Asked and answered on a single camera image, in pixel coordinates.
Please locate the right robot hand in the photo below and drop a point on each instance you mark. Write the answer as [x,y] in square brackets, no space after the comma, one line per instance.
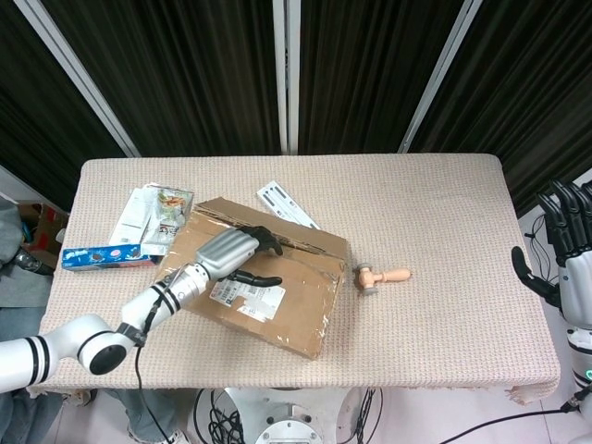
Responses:
[578,287]

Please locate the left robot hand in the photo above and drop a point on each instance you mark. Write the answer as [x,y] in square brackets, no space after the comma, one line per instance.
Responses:
[222,252]

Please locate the brown cardboard box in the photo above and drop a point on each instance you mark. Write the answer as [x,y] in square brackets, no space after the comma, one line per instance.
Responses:
[296,287]

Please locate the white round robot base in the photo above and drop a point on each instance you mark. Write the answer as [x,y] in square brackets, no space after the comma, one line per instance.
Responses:
[287,416]

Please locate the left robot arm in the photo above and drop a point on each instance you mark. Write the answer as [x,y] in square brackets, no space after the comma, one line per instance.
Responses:
[92,337]

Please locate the blue cookie package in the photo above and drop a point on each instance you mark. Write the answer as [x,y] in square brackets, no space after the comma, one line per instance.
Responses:
[102,257]

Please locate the cardboard box with clutter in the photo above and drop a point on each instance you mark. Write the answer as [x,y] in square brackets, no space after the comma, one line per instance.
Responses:
[46,226]

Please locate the snack bag with food print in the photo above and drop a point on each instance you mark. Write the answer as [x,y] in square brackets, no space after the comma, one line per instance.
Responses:
[171,208]

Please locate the long white flat package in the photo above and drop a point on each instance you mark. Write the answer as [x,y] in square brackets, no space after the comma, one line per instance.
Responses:
[282,203]

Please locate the white paper package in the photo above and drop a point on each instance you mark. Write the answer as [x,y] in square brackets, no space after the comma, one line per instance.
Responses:
[131,217]

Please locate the small wooden toy hammer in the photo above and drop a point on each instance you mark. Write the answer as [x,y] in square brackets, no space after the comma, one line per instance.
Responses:
[367,279]

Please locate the beige woven tablecloth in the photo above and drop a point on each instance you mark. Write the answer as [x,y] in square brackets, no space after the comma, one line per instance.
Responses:
[416,208]

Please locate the black curtain panel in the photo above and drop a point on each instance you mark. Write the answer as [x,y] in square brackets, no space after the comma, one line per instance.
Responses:
[532,92]
[185,69]
[370,69]
[28,92]

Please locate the white partition post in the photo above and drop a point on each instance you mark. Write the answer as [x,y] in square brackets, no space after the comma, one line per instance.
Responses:
[435,76]
[79,78]
[287,69]

